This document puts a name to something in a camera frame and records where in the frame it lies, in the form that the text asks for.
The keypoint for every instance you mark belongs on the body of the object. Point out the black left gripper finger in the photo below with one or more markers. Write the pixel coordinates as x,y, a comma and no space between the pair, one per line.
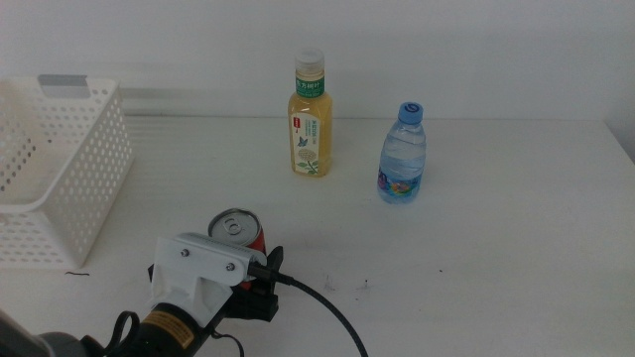
276,258

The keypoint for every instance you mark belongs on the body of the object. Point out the red cola can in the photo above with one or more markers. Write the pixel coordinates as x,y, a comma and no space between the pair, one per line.
233,227

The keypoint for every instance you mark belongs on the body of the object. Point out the yellow juice bottle green label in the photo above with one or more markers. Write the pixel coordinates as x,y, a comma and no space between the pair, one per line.
310,134

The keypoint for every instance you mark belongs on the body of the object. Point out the small water bottle blue cap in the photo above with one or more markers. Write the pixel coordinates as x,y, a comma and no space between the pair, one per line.
402,158

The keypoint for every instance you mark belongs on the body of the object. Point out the white perforated plastic basket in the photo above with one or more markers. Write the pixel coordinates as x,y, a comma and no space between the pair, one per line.
99,198

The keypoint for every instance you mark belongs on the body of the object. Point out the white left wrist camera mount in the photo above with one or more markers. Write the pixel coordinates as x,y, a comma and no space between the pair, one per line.
198,258

